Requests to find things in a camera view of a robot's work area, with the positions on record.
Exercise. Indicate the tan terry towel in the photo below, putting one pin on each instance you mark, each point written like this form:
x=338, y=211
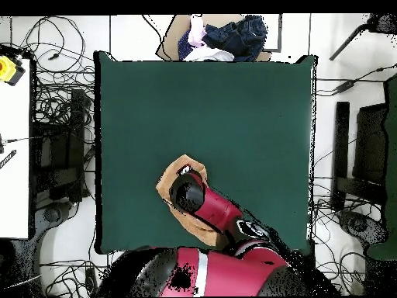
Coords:
x=167, y=183

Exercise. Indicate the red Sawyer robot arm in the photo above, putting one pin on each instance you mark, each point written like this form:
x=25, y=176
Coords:
x=217, y=211

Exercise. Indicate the dark green tablecloth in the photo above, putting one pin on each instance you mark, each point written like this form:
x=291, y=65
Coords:
x=248, y=124

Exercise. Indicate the black equipment stand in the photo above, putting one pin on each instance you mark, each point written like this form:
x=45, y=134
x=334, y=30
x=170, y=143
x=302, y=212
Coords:
x=77, y=124

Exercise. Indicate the purple dotted garment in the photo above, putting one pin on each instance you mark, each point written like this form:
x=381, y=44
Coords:
x=185, y=46

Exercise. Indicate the cardboard box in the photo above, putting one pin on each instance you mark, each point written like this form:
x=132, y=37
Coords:
x=173, y=34

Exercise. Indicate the white pink garment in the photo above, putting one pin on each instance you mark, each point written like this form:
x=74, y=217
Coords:
x=196, y=34

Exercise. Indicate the grey round base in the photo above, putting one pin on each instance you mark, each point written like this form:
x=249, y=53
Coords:
x=52, y=214

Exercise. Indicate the black power brick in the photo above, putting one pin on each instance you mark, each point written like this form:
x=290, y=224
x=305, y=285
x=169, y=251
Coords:
x=91, y=281

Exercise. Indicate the blue jeans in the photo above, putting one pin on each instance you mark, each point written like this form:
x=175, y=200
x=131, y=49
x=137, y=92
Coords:
x=238, y=37

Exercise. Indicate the white desk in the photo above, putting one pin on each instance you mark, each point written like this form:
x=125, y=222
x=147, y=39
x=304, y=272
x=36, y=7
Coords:
x=14, y=186

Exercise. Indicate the black slotted strip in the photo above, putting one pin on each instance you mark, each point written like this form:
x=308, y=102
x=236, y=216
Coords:
x=7, y=159

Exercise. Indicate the dark round base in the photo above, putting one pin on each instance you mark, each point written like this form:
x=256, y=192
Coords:
x=356, y=225

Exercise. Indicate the yellow emergency stop button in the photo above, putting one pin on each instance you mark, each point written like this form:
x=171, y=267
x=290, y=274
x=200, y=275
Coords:
x=7, y=69

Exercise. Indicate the black tripod leg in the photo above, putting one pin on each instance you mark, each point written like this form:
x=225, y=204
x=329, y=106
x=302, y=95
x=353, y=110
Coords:
x=347, y=43

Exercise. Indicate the white board grey frame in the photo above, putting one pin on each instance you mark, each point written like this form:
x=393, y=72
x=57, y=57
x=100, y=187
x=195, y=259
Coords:
x=274, y=31

